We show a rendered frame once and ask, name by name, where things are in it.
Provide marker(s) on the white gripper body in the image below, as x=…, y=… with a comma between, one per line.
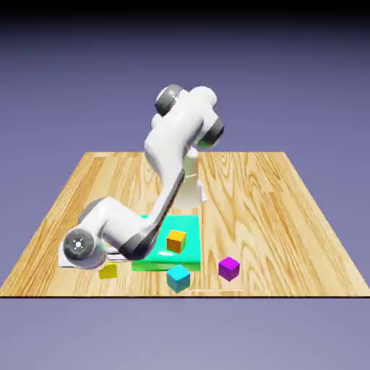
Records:
x=62, y=260

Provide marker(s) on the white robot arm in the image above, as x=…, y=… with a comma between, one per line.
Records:
x=173, y=130

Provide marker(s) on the small yellow cube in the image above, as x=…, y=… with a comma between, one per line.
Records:
x=108, y=271

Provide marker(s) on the small orange cube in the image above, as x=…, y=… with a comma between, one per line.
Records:
x=176, y=241

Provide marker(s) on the small cyan cube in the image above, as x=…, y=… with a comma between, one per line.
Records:
x=178, y=279

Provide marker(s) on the small purple cube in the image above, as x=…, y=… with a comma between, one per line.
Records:
x=229, y=268

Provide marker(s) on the large green box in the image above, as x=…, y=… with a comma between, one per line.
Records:
x=189, y=231

